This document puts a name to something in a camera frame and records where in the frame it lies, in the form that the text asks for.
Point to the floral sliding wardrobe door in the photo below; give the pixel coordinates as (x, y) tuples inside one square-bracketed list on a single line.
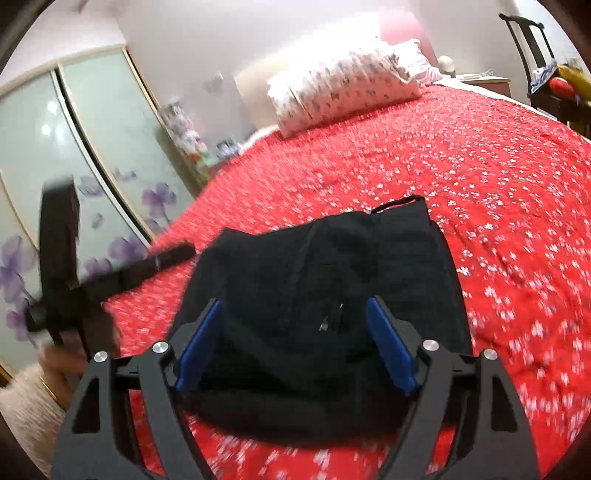
[(92, 121)]

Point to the right bedside table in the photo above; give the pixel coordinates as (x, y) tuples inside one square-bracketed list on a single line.
[(497, 84)]

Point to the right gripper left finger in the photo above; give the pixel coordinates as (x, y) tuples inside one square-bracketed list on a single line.
[(97, 439)]

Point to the black pants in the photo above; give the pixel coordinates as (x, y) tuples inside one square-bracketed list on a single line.
[(295, 361)]

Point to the red floral bedspread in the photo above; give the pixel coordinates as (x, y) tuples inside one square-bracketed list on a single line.
[(510, 191)]

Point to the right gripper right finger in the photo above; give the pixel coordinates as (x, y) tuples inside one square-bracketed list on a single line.
[(466, 420)]

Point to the floral white pillow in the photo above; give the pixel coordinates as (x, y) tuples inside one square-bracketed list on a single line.
[(350, 81)]

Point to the red and yellow items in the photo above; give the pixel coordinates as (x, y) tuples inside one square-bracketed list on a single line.
[(571, 83)]

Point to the plush toy stack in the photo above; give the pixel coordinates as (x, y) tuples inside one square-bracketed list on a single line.
[(187, 140)]

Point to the person left hand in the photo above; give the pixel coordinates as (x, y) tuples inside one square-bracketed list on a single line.
[(60, 365)]

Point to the black chair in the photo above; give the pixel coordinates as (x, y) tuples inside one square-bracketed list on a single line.
[(540, 65)]

